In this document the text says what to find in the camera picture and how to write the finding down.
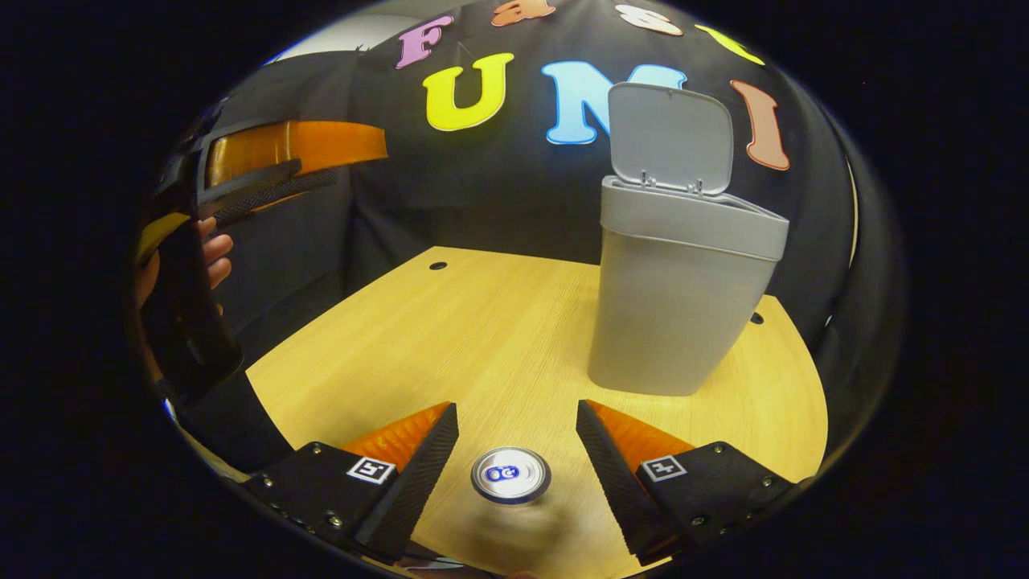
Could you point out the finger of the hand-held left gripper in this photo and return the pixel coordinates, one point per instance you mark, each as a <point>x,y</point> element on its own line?
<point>273,193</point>
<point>321,145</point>

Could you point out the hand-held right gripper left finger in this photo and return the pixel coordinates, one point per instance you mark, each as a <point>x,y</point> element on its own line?
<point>422,482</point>

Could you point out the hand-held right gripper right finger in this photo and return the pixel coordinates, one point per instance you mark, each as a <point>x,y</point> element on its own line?
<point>615,486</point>

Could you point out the silver pop can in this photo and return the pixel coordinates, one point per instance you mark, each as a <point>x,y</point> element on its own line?
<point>510,476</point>

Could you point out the white desktop garbage bin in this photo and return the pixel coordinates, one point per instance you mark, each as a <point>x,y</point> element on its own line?
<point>675,305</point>

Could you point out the wooden desktop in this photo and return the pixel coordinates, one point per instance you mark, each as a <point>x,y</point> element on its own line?
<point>498,346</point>

